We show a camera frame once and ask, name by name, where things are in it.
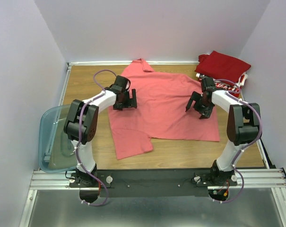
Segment folded dark red t-shirt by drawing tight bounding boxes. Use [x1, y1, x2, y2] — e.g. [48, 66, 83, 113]
[195, 51, 251, 82]

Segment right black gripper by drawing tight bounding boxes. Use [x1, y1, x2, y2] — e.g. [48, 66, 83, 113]
[185, 91, 214, 119]

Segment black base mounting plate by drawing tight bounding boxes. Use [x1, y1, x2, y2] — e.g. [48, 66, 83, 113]
[68, 167, 237, 202]

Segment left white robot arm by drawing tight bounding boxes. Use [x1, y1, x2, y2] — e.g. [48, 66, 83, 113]
[63, 76, 137, 187]

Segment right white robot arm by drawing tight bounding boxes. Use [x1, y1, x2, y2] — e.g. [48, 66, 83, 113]
[186, 76, 262, 187]

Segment folded red white printed t-shirt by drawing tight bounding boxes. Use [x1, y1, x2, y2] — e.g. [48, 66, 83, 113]
[196, 72, 249, 98]

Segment blue plastic bin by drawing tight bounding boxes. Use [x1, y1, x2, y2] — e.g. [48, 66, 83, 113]
[38, 105, 77, 173]

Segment pink t-shirt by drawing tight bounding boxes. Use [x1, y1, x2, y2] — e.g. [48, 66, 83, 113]
[108, 59, 220, 159]

